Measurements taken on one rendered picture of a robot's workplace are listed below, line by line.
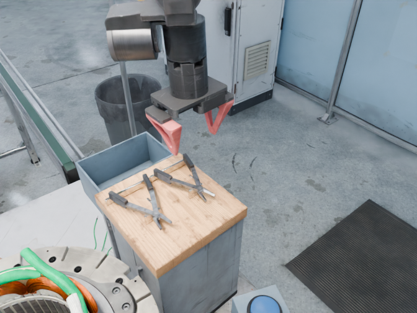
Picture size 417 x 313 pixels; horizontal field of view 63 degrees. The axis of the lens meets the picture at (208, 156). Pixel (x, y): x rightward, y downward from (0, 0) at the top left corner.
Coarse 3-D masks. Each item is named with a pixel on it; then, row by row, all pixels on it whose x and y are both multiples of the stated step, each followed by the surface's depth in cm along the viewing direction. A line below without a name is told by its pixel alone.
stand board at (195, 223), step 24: (144, 192) 62; (168, 192) 62; (216, 192) 62; (120, 216) 57; (168, 216) 57; (192, 216) 57; (216, 216) 57; (240, 216) 59; (144, 240) 53; (168, 240) 53; (192, 240) 53; (168, 264) 51
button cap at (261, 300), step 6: (258, 300) 48; (264, 300) 48; (270, 300) 48; (252, 306) 47; (258, 306) 47; (264, 306) 47; (270, 306) 47; (276, 306) 47; (252, 312) 47; (258, 312) 47; (264, 312) 47; (270, 312) 47; (276, 312) 47
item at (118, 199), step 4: (112, 192) 58; (112, 196) 57; (116, 196) 57; (120, 196) 57; (112, 200) 58; (116, 200) 57; (120, 200) 56; (124, 200) 56; (120, 204) 57; (124, 204) 56
